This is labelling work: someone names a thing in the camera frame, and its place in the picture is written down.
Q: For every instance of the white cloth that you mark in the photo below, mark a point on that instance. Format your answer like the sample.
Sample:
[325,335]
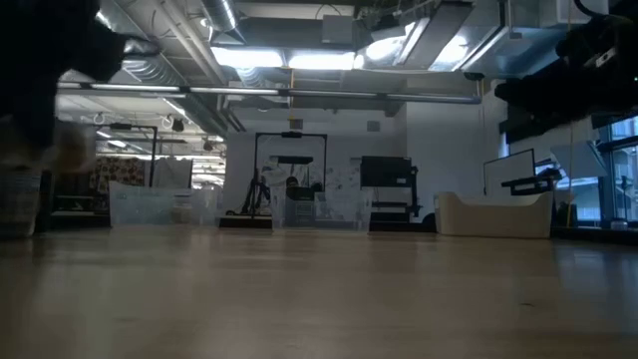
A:
[172,172]

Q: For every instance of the white whiteboard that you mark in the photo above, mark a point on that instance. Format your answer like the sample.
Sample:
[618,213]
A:
[508,172]

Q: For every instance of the patterned cloth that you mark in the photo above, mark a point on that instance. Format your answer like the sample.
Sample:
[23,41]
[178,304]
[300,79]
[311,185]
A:
[117,172]

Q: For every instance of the black background gantry frame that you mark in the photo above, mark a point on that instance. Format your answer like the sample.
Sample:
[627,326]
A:
[290,134]
[153,149]

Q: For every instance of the clear plastic bin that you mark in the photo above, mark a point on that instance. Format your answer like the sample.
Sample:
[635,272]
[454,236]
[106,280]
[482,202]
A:
[349,209]
[144,207]

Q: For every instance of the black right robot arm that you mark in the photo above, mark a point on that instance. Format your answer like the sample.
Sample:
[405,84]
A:
[608,35]

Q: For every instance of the window frame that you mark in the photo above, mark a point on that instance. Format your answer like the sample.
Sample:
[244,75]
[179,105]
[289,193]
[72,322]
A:
[605,169]

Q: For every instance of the rectangular metal ceiling duct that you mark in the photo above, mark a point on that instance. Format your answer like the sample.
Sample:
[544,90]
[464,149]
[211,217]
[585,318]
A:
[448,40]

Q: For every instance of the bright ceiling light panel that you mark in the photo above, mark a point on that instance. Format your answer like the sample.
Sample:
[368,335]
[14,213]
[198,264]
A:
[321,61]
[246,58]

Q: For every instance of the beige-lidded cylindrical spice tube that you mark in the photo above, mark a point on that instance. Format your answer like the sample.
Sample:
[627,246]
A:
[20,204]

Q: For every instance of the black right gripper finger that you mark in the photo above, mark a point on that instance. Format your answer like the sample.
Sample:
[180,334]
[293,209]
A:
[516,95]

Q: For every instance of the person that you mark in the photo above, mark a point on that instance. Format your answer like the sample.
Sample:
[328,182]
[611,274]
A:
[292,181]

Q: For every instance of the black background robot arm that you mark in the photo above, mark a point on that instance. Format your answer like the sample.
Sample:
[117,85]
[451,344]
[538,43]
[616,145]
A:
[254,197]

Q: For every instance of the black background shelf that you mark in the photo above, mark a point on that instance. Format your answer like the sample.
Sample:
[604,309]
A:
[531,185]

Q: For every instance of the white plastic bin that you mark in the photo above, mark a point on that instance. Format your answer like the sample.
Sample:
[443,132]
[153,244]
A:
[493,219]

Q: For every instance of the silver spiral ventilation duct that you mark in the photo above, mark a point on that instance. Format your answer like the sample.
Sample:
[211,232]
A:
[159,72]

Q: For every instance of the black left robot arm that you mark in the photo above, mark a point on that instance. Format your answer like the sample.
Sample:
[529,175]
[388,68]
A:
[40,40]

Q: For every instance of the dark rectangular spice box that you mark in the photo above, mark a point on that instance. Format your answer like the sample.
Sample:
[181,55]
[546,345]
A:
[304,212]

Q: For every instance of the grey horizontal ceiling pipe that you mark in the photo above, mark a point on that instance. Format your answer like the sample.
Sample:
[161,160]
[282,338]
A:
[239,91]

